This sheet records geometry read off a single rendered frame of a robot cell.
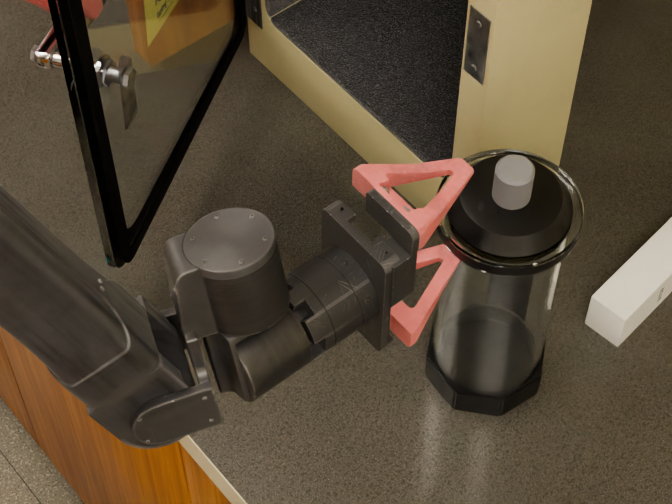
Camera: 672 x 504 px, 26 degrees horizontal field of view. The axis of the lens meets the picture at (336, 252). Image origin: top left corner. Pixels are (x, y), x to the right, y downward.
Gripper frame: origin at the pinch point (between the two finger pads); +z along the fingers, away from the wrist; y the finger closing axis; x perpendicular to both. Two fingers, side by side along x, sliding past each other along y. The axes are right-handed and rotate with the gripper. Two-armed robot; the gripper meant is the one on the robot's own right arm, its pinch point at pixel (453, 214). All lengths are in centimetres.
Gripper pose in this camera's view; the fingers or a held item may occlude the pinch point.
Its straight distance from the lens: 101.6
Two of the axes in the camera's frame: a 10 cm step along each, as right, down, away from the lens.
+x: -6.3, -6.3, 4.5
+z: 7.8, -5.1, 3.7
